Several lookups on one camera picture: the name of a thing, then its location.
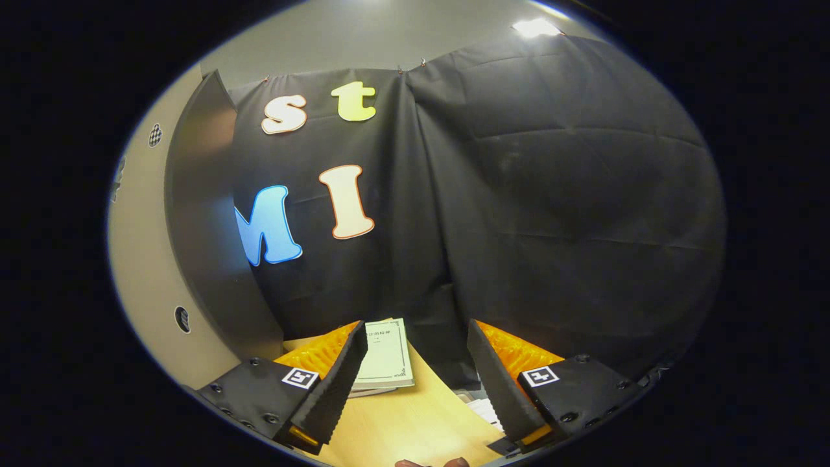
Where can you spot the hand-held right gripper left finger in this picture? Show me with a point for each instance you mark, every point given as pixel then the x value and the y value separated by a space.
pixel 340 383

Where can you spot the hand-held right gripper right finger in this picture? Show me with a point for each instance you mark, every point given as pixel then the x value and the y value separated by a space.
pixel 496 389

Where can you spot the beige cabinet door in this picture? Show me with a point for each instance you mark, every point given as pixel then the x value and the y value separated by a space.
pixel 142 259

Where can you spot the white paper sheet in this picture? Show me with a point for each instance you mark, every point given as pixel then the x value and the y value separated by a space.
pixel 485 410

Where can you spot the pale green book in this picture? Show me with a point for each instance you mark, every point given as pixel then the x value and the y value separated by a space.
pixel 389 357

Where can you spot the black backdrop cloth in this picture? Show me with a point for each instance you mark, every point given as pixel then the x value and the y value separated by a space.
pixel 551 194

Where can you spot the ceiling light panel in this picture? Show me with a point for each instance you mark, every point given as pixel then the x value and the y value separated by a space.
pixel 535 27

